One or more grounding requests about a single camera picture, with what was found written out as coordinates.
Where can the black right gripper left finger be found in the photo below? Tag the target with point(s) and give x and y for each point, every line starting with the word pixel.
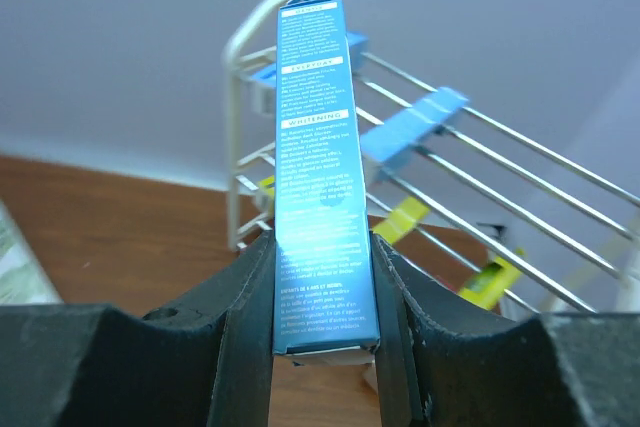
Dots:
pixel 202 359

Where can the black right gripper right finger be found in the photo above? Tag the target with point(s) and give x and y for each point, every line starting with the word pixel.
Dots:
pixel 443 361

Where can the yellow toothpaste box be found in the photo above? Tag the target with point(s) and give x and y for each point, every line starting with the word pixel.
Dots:
pixel 401 220
pixel 486 288
pixel 265 194

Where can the white metal shelf rack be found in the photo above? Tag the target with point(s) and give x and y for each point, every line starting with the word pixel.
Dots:
pixel 619 258

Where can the floral leaf serving tray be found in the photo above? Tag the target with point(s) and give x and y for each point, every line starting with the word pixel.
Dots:
pixel 23 280

